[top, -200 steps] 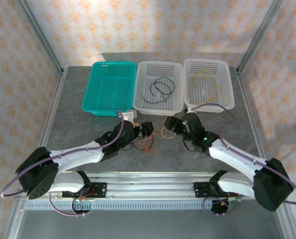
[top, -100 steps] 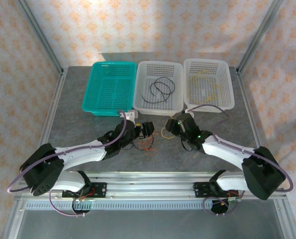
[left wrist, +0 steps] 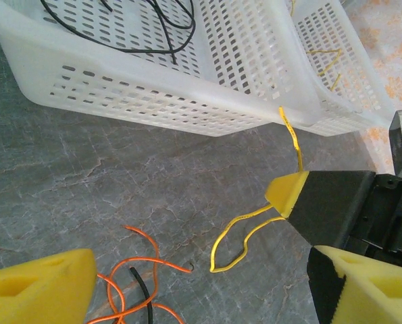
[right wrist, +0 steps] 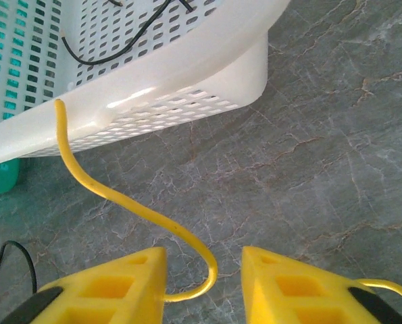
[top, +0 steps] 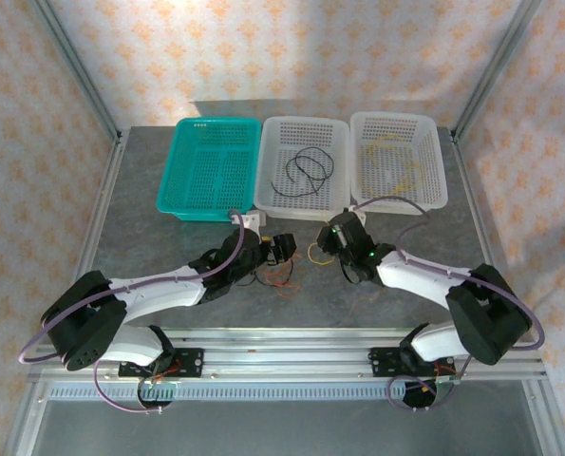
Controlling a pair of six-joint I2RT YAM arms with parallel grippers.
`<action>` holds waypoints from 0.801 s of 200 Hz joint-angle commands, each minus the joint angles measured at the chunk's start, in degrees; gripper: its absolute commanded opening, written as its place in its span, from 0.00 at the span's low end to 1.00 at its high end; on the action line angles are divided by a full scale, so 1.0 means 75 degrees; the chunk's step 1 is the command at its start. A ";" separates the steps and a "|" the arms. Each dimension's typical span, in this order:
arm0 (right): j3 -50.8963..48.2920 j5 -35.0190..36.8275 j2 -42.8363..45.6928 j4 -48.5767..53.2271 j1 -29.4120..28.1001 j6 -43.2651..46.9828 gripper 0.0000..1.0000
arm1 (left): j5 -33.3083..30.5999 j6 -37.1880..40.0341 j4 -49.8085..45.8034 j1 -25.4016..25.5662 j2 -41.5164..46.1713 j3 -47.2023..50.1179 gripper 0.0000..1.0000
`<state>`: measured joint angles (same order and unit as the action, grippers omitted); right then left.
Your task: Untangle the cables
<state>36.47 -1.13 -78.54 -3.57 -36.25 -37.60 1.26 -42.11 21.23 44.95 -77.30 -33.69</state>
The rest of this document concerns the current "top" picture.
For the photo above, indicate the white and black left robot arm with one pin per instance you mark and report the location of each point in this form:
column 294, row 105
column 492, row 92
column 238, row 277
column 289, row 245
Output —
column 158, row 290

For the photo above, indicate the grey metal panel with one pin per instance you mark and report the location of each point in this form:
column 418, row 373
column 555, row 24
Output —
column 282, row 427

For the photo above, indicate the aluminium frame leg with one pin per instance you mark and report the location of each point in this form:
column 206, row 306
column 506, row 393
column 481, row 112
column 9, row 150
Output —
column 23, row 423
column 550, row 423

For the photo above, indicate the aluminium frame post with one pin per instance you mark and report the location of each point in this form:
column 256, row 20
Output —
column 493, row 71
column 79, row 71

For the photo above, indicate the white perforated plastic basket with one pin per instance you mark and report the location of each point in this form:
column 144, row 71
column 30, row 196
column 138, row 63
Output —
column 434, row 157
column 301, row 211

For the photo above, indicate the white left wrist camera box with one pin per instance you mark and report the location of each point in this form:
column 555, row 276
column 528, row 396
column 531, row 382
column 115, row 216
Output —
column 252, row 222

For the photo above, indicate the aluminium table side rail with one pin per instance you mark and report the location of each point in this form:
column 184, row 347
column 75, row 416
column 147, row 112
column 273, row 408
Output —
column 473, row 199
column 92, row 237

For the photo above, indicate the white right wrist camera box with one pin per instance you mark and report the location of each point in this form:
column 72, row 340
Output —
column 355, row 214

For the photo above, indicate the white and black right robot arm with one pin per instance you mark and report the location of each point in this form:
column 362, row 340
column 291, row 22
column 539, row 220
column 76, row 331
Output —
column 419, row 275

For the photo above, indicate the teal perforated plastic basket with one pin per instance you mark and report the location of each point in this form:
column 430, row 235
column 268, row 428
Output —
column 192, row 211

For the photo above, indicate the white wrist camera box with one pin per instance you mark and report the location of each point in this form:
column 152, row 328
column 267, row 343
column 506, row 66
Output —
column 355, row 214
column 252, row 222

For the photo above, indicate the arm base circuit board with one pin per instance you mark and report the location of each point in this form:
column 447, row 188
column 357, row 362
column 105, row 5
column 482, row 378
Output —
column 446, row 380
column 156, row 389

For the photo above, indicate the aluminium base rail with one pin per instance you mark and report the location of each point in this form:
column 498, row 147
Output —
column 287, row 358

